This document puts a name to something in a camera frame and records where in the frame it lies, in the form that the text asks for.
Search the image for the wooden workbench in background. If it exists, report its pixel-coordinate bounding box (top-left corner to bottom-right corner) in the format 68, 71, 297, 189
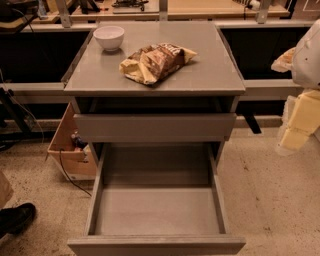
29, 0, 292, 23

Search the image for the grey metal rail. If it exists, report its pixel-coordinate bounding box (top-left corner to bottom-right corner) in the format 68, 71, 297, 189
0, 79, 303, 104

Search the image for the cardboard box on floor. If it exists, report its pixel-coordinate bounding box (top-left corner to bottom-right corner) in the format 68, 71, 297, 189
47, 103, 97, 181

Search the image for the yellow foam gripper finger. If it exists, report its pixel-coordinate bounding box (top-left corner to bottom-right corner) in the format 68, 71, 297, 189
275, 90, 320, 156
271, 47, 295, 73

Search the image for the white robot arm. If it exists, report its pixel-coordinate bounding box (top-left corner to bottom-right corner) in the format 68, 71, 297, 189
271, 20, 320, 156

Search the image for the black shoe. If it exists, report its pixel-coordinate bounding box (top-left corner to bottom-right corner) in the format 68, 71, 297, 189
0, 203, 36, 237

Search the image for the closed grey top drawer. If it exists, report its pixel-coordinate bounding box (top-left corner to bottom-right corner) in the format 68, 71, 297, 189
74, 113, 236, 143

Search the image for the open grey middle drawer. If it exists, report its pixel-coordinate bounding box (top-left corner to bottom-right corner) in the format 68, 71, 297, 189
68, 143, 246, 256

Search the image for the grey drawer cabinet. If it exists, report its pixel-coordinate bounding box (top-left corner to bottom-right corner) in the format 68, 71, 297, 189
61, 20, 247, 188

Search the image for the brown chip bag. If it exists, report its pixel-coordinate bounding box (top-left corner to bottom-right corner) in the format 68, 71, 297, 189
119, 43, 197, 86

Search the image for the white ceramic bowl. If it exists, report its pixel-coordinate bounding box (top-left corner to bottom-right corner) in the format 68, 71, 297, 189
93, 26, 125, 51

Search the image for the black cable on floor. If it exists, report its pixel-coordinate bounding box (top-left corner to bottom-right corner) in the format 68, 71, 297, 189
58, 148, 93, 198

